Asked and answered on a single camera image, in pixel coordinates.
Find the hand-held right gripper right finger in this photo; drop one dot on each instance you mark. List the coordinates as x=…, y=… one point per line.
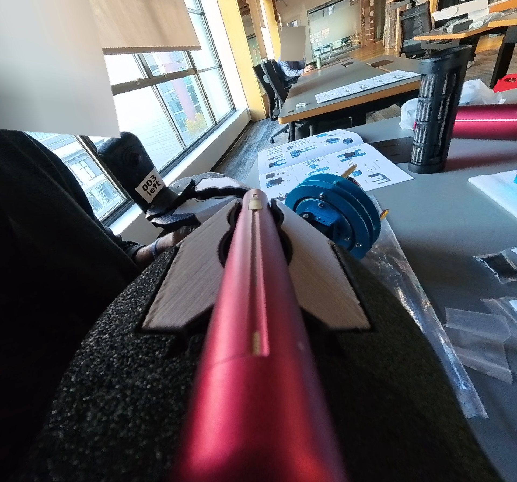
x=327, y=288

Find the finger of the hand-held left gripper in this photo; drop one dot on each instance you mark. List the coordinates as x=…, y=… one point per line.
x=206, y=211
x=220, y=185

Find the white foam sheet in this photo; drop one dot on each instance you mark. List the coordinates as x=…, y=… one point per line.
x=496, y=187

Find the red metal tube case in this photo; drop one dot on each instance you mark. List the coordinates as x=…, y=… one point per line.
x=484, y=120

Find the clear plastic bag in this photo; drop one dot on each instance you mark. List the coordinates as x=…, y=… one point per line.
x=424, y=308

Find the printed instruction sheet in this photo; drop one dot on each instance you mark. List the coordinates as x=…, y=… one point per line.
x=323, y=159

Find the window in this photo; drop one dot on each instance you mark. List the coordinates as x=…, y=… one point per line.
x=161, y=98

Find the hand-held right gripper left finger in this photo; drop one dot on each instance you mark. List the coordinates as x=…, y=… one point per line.
x=181, y=288

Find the blue wristband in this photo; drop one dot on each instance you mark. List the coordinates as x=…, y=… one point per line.
x=156, y=248

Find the long wooden table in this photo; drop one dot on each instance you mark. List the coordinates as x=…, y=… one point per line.
x=343, y=82

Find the wooden top table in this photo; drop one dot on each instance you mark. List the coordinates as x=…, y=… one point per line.
x=476, y=30

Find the black office chair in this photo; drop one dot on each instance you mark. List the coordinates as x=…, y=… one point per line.
x=270, y=86

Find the person's dark clothing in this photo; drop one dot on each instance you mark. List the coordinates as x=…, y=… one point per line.
x=48, y=288

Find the white plastic wrap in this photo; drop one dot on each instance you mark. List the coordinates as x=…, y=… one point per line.
x=480, y=94

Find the red electric screwdriver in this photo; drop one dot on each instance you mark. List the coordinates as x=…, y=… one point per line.
x=258, y=348

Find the pile of small screw bags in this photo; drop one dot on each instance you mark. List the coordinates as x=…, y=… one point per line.
x=480, y=336

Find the beige roller blind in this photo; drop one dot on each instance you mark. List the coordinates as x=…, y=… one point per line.
x=141, y=9

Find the person's left hand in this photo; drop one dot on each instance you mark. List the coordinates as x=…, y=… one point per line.
x=177, y=235

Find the blue round servo base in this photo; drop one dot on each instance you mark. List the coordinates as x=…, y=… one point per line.
x=335, y=211

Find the black bit holder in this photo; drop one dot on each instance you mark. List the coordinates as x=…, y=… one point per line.
x=438, y=110

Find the printed paper sheet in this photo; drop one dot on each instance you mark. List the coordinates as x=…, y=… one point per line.
x=363, y=86

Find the black mesh chair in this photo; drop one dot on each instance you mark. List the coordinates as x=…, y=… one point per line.
x=414, y=30

